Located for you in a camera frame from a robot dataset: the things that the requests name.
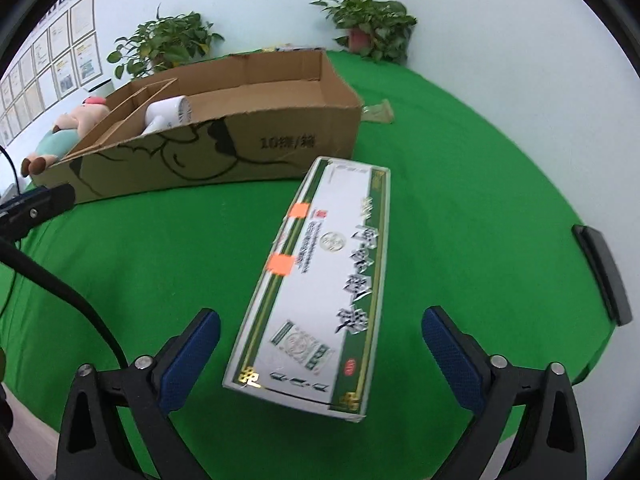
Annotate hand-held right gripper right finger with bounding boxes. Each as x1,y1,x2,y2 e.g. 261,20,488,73
421,306,587,480

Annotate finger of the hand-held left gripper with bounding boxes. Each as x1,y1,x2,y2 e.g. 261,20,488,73
0,183,76,241
0,187,51,213

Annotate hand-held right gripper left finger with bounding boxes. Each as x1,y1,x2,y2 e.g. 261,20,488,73
56,308,222,480

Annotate narrow cardboard box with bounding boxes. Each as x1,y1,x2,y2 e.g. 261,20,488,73
65,77,179,159

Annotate green and white carton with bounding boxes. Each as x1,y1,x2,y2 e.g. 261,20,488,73
222,156,391,425

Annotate white hair dryer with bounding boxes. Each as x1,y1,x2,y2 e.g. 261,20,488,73
140,96,194,136

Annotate large printed cardboard box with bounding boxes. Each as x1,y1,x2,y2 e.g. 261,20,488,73
31,50,363,206

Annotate pig plush toy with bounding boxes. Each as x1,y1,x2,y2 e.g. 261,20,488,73
21,97,110,177

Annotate black table clamp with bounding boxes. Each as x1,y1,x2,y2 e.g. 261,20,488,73
571,225,634,327

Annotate large potted green plant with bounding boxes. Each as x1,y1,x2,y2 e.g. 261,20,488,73
107,5,225,81

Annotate clear plastic wrapper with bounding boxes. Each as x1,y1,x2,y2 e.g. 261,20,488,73
362,100,396,125

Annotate printed flat packet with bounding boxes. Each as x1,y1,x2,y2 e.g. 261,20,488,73
262,42,326,54

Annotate small potted green plant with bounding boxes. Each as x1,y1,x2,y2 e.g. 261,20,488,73
310,0,417,65

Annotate thin black cable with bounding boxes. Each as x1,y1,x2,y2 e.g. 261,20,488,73
0,146,23,195

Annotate thick black cable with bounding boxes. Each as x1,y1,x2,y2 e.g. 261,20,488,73
0,237,129,368

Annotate wall of framed certificates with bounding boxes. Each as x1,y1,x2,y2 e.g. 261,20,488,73
0,0,103,146

